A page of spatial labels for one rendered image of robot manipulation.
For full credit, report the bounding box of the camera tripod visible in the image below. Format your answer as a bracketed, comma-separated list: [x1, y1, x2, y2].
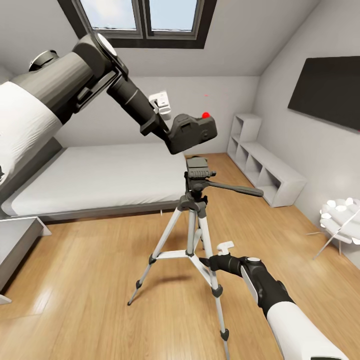
[128, 155, 264, 360]

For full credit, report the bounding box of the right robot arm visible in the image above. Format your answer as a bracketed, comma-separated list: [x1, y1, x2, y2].
[199, 241, 349, 360]

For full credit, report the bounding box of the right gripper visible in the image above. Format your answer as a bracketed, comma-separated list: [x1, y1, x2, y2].
[199, 252, 234, 273]

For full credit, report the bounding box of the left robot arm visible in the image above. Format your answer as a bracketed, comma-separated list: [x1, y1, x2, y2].
[0, 32, 172, 190]

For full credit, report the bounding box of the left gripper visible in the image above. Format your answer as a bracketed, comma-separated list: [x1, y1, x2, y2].
[121, 87, 171, 143]

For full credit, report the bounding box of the digital camera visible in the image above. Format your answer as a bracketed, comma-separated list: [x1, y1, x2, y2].
[165, 112, 218, 155]

